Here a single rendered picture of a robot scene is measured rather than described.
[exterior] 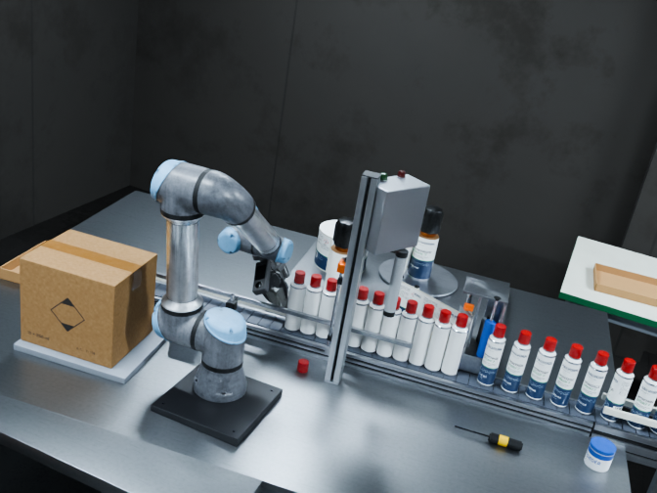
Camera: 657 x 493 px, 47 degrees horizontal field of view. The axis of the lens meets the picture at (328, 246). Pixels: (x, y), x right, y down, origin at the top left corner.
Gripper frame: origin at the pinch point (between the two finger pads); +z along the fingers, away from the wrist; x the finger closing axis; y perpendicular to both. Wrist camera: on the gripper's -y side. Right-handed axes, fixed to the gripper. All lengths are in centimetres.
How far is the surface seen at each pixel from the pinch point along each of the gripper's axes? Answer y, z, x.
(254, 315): 1.1, 0.0, 11.0
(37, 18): 181, -139, 171
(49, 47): 190, -123, 178
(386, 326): -2.2, 11.9, -32.4
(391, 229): -14, -21, -48
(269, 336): -5.1, 5.9, 5.5
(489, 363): -2, 31, -59
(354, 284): -16.3, -9.0, -32.9
